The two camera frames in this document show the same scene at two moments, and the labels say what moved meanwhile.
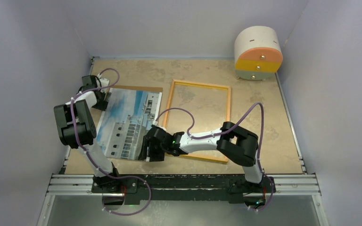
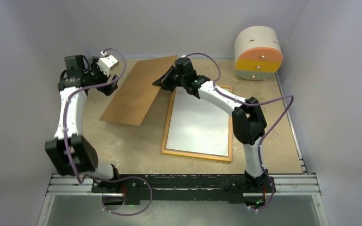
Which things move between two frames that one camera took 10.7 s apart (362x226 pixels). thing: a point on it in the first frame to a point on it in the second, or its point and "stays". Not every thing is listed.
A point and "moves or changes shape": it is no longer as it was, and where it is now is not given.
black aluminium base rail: [145, 189] stays
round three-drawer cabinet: [258, 53] stays
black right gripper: [156, 157] to [164, 82]
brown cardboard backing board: [137, 88] moves or changes shape
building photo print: [128, 114] to [197, 125]
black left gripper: [102, 105] to [107, 89]
